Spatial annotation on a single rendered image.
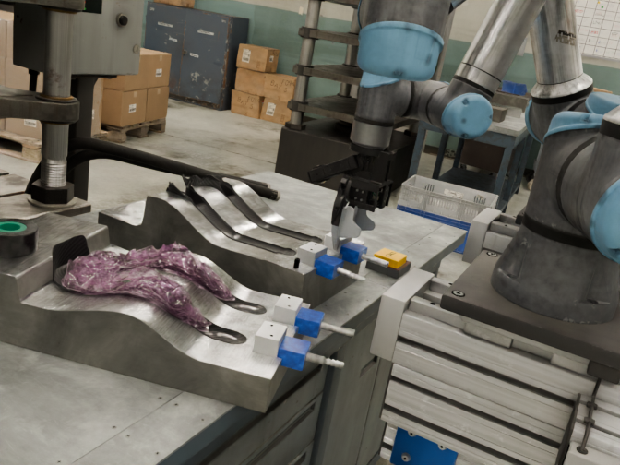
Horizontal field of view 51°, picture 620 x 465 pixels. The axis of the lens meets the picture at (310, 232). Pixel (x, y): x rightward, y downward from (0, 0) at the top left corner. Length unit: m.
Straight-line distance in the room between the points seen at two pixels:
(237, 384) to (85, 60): 1.14
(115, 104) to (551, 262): 5.20
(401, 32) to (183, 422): 0.56
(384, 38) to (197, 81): 7.71
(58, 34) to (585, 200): 1.23
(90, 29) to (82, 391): 1.12
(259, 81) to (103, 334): 7.14
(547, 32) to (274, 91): 6.70
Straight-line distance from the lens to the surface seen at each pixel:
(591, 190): 0.68
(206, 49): 8.21
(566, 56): 1.35
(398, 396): 0.91
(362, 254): 1.28
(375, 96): 1.19
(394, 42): 0.59
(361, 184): 1.22
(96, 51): 1.85
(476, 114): 1.11
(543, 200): 0.80
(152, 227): 1.33
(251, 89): 8.05
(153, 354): 0.94
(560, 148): 0.79
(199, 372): 0.92
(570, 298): 0.80
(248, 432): 1.17
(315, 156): 5.28
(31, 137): 5.11
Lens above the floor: 1.32
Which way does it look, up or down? 19 degrees down
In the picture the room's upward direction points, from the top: 10 degrees clockwise
